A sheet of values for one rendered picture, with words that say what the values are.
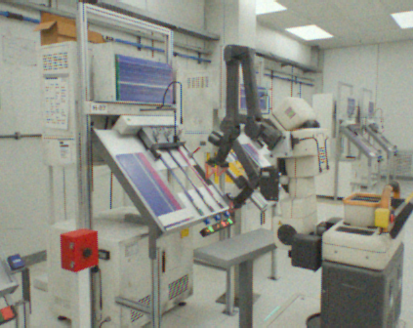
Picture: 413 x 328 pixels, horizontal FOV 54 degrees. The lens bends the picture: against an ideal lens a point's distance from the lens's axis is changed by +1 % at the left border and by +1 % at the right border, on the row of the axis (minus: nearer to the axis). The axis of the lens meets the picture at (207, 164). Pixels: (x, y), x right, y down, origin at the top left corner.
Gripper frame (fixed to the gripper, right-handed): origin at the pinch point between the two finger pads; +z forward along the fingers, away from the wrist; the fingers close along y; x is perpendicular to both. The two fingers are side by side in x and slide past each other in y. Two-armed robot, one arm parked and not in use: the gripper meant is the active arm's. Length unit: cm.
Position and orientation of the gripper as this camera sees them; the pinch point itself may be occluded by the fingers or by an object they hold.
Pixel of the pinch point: (229, 211)
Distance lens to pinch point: 235.0
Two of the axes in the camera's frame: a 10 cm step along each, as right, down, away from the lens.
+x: 6.2, 7.2, -3.3
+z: -5.7, 6.9, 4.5
